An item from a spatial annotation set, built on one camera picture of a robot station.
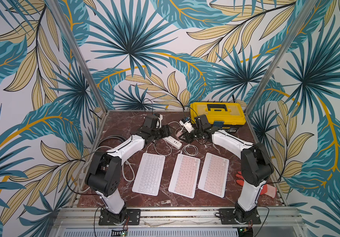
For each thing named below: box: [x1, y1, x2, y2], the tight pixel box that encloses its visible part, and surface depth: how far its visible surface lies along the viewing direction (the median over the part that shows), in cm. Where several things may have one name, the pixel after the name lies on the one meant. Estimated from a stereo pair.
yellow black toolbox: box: [189, 102, 247, 133], surface depth 98 cm
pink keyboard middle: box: [168, 153, 201, 199], surface depth 89 cm
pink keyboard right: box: [197, 152, 230, 198], surface depth 90 cm
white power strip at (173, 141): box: [162, 135, 183, 150], surface depth 101 cm
